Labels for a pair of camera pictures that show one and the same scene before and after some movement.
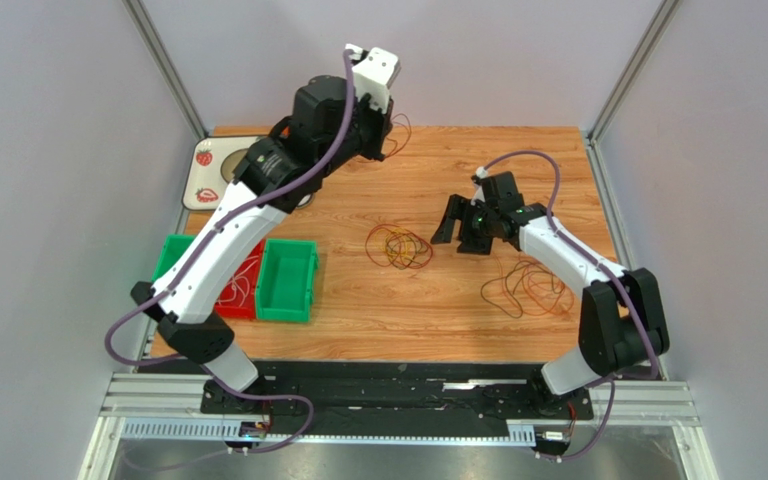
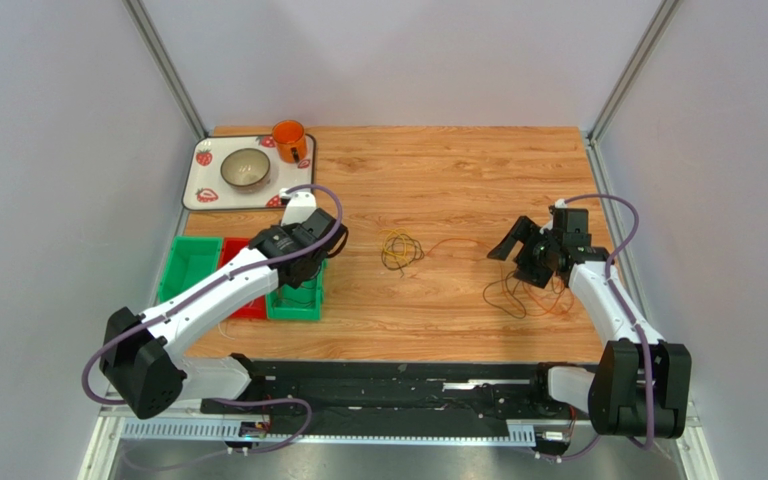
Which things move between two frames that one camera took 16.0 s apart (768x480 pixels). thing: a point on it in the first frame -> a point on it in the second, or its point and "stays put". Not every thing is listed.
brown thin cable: [494, 304] stays put
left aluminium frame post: [166, 65] stays put
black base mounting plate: [392, 399] stays put
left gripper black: [382, 120] -> [301, 225]
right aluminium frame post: [665, 11] stays put
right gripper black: [475, 222] -> [534, 248]
